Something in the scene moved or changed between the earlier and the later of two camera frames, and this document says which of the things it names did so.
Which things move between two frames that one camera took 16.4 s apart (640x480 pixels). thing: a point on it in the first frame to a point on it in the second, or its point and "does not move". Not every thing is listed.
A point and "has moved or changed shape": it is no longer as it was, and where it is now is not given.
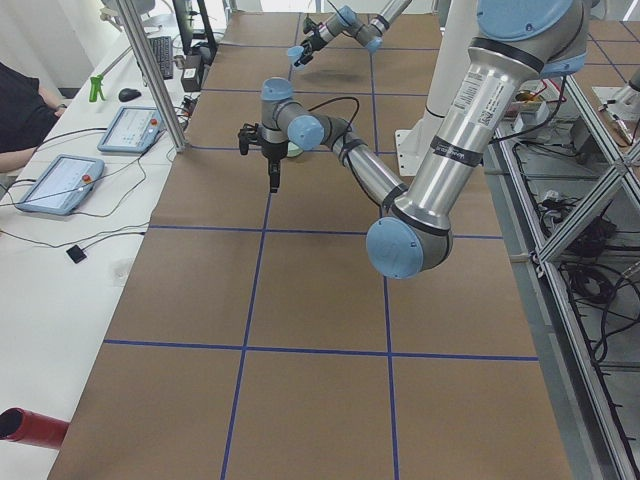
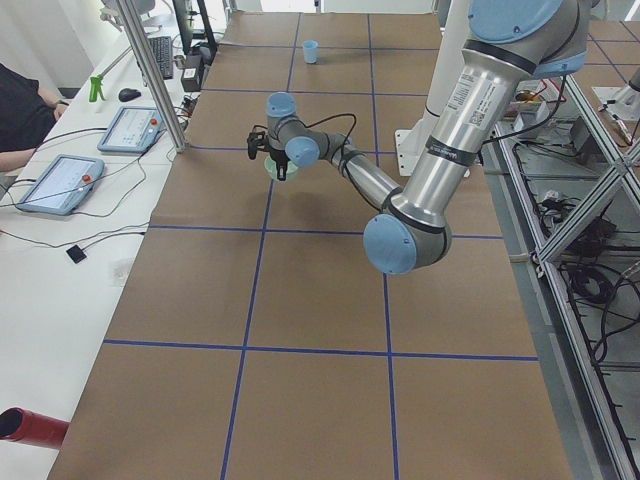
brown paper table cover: x=260 y=342 does not move
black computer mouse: x=128 y=93 does not move
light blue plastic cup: x=294 y=53 has moved or changed shape
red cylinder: x=29 y=427 does not move
